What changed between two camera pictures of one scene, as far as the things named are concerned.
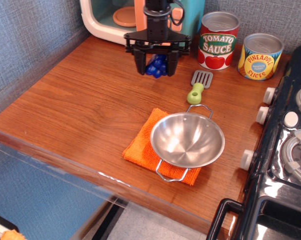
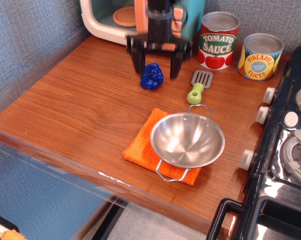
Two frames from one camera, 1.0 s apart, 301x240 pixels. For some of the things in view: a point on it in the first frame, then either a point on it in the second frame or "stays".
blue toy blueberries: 157,65 to 152,77
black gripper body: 157,37 stays
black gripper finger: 140,57 stays
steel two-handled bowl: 185,140 stays
